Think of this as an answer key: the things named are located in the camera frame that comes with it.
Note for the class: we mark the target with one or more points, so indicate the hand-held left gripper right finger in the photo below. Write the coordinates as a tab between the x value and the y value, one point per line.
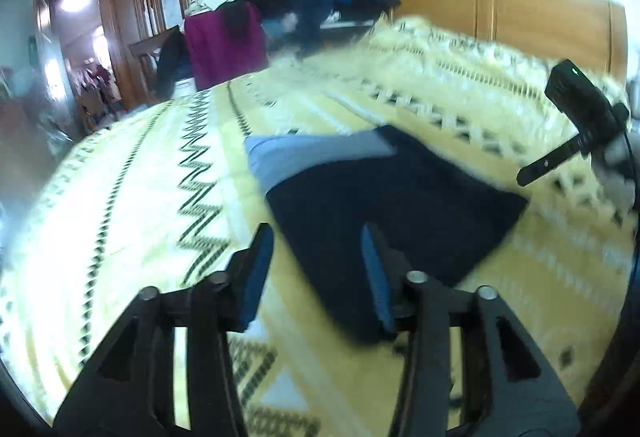
375	277

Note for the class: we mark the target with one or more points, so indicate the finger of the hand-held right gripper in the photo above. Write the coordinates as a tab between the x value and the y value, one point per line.
545	164

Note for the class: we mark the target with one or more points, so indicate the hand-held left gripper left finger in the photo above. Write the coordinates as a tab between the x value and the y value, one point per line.
257	277

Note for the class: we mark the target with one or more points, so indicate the navy shorts with grey band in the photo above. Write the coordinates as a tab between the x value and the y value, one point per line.
400	197

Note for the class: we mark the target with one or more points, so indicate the person's right hand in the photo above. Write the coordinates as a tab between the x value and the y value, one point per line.
617	187

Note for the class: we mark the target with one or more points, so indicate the wooden headboard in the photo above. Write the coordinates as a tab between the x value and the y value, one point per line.
500	17

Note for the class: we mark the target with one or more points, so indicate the yellow patterned bed sheet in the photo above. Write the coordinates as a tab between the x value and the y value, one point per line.
125	197

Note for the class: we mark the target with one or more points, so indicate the black jacket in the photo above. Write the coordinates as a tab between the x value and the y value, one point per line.
172	64

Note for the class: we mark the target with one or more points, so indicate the wooden chair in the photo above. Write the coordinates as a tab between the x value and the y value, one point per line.
142	62

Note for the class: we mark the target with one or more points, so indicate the black cloth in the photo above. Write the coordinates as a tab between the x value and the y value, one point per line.
240	19

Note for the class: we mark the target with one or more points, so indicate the wooden door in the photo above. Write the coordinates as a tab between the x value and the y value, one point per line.
42	27

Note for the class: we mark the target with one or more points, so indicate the round ceiling light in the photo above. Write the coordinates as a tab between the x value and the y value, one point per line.
75	1

